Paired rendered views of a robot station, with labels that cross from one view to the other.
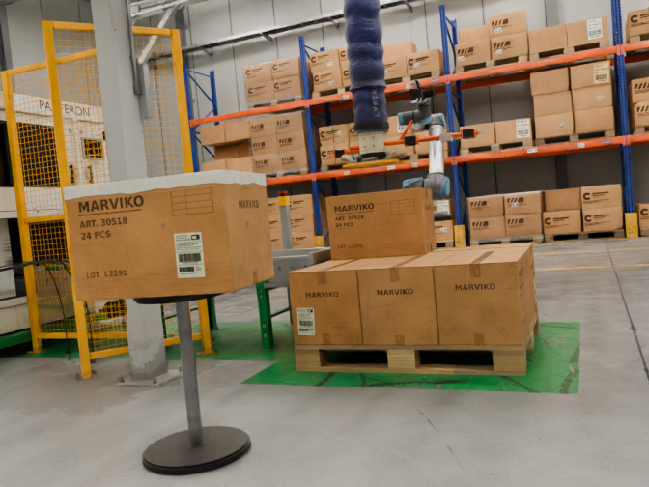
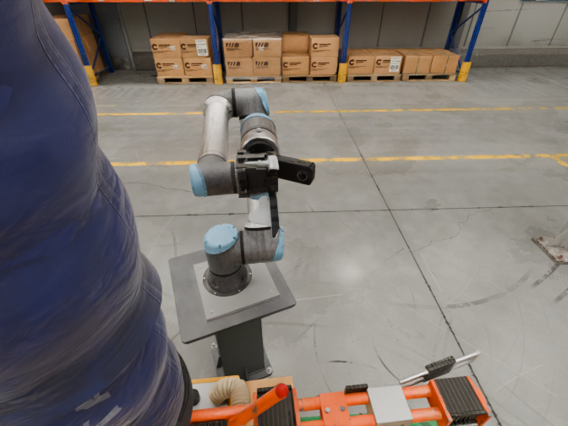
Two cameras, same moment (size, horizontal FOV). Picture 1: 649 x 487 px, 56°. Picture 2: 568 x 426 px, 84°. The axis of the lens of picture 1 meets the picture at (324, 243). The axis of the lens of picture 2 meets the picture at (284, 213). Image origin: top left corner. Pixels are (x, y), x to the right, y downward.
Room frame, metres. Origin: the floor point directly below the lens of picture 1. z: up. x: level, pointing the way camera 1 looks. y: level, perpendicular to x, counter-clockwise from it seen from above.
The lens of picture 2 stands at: (3.61, -0.51, 1.91)
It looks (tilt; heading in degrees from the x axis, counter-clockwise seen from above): 37 degrees down; 334
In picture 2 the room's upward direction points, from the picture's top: straight up
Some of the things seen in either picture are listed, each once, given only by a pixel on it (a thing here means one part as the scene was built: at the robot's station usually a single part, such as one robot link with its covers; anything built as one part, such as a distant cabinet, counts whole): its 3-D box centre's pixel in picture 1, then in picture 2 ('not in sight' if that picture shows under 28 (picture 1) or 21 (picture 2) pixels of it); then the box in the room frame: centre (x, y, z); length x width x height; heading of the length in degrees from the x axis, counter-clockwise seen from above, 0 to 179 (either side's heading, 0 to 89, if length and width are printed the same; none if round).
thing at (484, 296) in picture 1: (420, 291); not in sight; (3.52, -0.53, 0.34); 1.20 x 1.00 x 0.40; 67
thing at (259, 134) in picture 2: not in sight; (259, 150); (4.23, -0.75, 1.58); 0.09 x 0.05 x 0.10; 70
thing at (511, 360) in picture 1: (424, 337); not in sight; (3.52, -0.53, 0.07); 1.20 x 1.00 x 0.14; 67
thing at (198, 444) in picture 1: (188, 371); not in sight; (2.25, 0.55, 0.31); 0.40 x 0.40 x 0.62
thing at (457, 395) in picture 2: (468, 133); (456, 402); (3.70, -0.92, 1.24); 0.08 x 0.07 x 0.05; 70
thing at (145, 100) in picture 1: (134, 94); not in sight; (3.52, 1.00, 1.62); 0.20 x 0.05 x 0.30; 67
